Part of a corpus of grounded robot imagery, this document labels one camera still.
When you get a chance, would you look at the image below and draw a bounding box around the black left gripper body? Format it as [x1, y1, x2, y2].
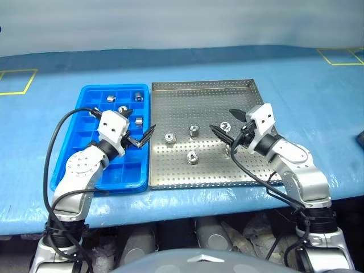
[121, 129, 134, 148]

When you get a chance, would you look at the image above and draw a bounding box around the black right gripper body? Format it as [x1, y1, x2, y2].
[233, 121, 259, 149]

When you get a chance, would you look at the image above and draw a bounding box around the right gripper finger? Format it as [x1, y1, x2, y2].
[209, 124, 237, 146]
[229, 109, 248, 123]

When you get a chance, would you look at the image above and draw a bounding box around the blue compartment tray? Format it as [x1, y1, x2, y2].
[49, 83, 151, 196]

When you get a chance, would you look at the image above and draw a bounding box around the perforated metal tray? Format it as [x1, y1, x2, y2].
[148, 78, 283, 191]

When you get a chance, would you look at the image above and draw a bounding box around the crumpled grey sheet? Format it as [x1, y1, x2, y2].
[231, 212, 298, 258]

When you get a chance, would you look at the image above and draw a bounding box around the grey rounded cylinder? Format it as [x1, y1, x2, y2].
[122, 224, 158, 267]
[195, 216, 234, 251]

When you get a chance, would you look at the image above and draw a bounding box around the grey robot torso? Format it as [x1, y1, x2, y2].
[112, 247, 304, 273]

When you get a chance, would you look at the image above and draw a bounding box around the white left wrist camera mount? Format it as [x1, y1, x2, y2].
[97, 110, 131, 156]

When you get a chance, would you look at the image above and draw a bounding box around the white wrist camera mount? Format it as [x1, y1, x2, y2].
[245, 102, 276, 154]
[97, 110, 131, 156]

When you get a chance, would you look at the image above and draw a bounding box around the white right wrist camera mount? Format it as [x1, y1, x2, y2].
[245, 102, 276, 154]

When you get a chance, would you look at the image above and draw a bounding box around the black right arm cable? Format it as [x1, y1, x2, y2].
[229, 142, 313, 262]

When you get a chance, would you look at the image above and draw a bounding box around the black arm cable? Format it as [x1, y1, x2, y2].
[229, 142, 313, 262]
[42, 107, 110, 273]

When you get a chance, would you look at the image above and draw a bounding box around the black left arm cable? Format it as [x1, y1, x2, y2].
[42, 107, 110, 273]

